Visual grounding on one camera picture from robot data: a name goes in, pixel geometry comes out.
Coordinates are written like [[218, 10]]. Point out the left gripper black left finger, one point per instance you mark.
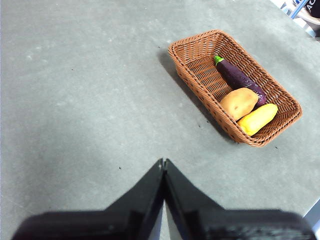
[[112, 222]]

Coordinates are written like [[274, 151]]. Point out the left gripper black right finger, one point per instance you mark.
[[225, 225]]

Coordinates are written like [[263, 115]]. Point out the yellow corn cob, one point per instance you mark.
[[258, 118]]

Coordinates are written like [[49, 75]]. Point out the brown potato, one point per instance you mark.
[[238, 102]]

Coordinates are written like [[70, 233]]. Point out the purple eggplant with green stem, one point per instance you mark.
[[236, 77]]

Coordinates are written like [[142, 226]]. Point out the brown wicker basket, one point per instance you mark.
[[200, 75]]

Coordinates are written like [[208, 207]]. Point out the beige round item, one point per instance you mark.
[[310, 20]]

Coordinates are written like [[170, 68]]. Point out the blue metal bar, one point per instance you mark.
[[297, 8]]

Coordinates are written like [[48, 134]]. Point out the black item with white letters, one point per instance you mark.
[[313, 7]]

